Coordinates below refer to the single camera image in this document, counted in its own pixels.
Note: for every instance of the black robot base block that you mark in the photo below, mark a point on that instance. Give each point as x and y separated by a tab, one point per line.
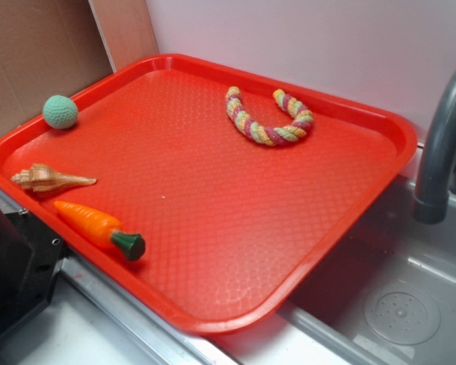
30	259

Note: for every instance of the orange toy carrot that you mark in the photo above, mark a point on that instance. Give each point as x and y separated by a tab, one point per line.
102	229

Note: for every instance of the red plastic tray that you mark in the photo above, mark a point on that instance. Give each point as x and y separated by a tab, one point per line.
232	227

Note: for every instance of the green dimpled ball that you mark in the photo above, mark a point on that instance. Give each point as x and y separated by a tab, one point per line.
60	112

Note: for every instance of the tan spiral seashell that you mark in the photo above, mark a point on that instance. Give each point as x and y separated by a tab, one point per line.
42	181

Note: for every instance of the grey plastic sink basin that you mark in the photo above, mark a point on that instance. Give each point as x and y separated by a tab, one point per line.
386	294

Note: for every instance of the brown cardboard panel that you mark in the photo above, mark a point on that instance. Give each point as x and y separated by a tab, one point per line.
46	48

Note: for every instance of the grey toy faucet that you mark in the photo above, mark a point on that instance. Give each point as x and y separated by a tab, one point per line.
436	177

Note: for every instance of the multicolour twisted rope toy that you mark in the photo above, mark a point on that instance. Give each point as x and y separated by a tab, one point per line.
268	136

